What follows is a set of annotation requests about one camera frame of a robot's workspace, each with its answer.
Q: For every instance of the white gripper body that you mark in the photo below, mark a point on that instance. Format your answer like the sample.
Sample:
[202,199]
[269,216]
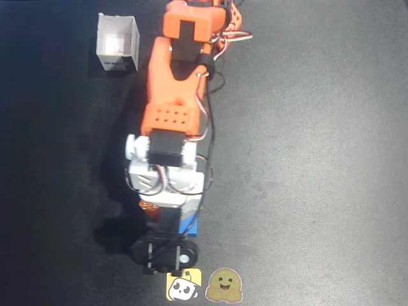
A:
[167,224]

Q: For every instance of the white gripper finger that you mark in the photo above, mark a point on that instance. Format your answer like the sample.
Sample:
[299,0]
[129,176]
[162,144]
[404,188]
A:
[190,213]

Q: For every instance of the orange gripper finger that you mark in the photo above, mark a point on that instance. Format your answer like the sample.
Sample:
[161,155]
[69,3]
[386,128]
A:
[150,213]

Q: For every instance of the orange and white robot arm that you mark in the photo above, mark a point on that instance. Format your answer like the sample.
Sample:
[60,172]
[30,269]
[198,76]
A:
[170,95]

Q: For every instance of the orange robot base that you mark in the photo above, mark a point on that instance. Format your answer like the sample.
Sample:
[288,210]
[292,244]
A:
[236,17]

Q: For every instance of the blue cube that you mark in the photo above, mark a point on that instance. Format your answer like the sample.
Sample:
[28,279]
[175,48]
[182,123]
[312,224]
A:
[190,230]

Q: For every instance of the yellow robot sticker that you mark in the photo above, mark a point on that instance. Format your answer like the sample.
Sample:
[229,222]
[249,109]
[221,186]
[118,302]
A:
[188,288]

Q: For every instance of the hugging face emoji sticker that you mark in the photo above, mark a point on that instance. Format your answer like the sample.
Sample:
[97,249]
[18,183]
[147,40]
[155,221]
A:
[224,285]

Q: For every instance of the white cardboard box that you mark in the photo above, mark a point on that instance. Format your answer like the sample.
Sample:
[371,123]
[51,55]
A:
[116,39]

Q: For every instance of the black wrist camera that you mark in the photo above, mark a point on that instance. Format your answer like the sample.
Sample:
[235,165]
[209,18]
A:
[164,255]

